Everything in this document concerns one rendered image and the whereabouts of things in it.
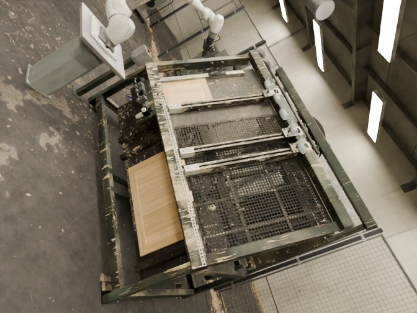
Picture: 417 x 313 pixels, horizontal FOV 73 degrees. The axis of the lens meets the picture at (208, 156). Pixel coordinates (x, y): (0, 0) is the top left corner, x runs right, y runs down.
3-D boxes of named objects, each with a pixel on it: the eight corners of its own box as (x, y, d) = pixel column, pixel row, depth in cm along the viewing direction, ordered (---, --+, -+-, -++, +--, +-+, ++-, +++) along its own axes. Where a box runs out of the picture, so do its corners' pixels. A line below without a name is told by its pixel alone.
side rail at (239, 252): (204, 257, 211) (205, 253, 202) (329, 225, 237) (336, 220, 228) (206, 268, 207) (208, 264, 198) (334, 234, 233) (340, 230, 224)
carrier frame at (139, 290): (88, 97, 326) (147, 63, 308) (153, 148, 441) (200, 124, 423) (101, 304, 214) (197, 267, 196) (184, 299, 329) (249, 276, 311)
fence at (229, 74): (159, 81, 301) (159, 77, 298) (242, 72, 323) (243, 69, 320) (161, 84, 298) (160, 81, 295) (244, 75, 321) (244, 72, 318)
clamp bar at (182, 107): (167, 108, 280) (167, 90, 261) (275, 95, 308) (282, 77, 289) (169, 115, 275) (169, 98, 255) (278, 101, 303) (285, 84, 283)
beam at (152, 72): (145, 70, 316) (144, 62, 307) (156, 69, 319) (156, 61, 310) (190, 273, 204) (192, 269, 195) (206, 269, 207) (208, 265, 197)
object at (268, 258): (223, 202, 298) (300, 169, 280) (228, 205, 311) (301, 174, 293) (246, 269, 263) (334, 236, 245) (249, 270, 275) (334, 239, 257)
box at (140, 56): (130, 52, 291) (144, 43, 288) (136, 60, 301) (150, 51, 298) (131, 59, 285) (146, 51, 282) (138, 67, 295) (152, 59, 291)
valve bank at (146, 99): (121, 80, 287) (141, 69, 282) (130, 89, 299) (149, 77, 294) (127, 117, 262) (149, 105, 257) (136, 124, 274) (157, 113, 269)
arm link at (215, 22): (221, 34, 279) (213, 26, 284) (228, 19, 268) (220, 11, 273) (213, 33, 272) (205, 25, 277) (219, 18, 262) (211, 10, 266)
